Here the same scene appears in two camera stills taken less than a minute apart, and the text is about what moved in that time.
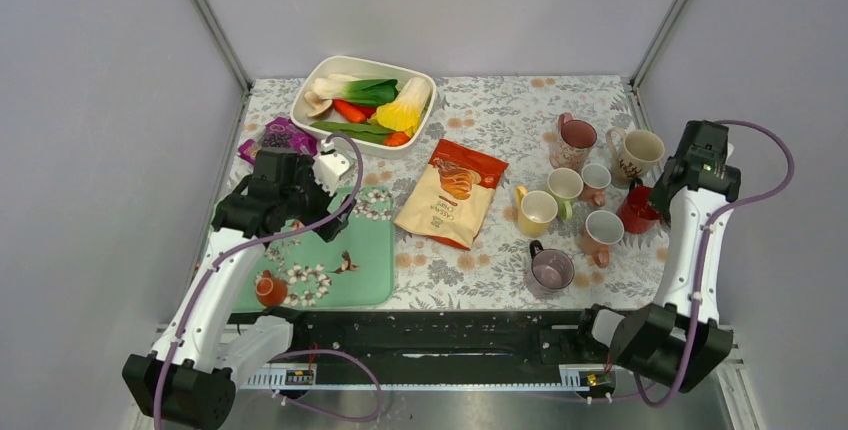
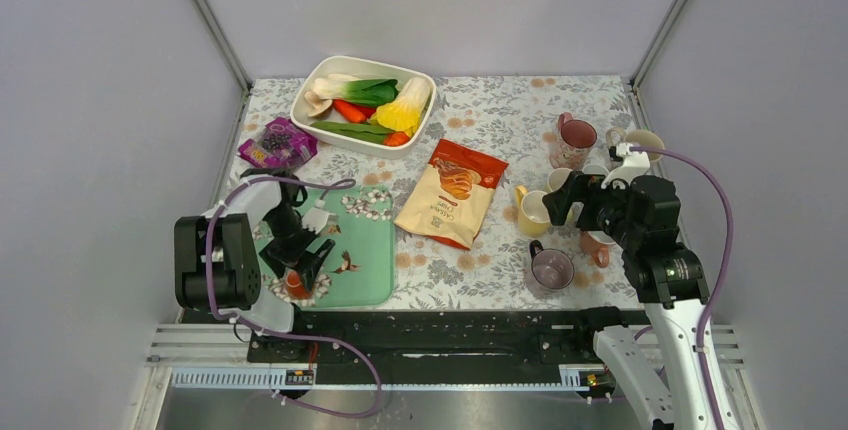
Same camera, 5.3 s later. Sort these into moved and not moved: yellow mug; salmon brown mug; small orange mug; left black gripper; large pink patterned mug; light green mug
Moved: small orange mug; left black gripper
Not moved: salmon brown mug; light green mug; large pink patterned mug; yellow mug
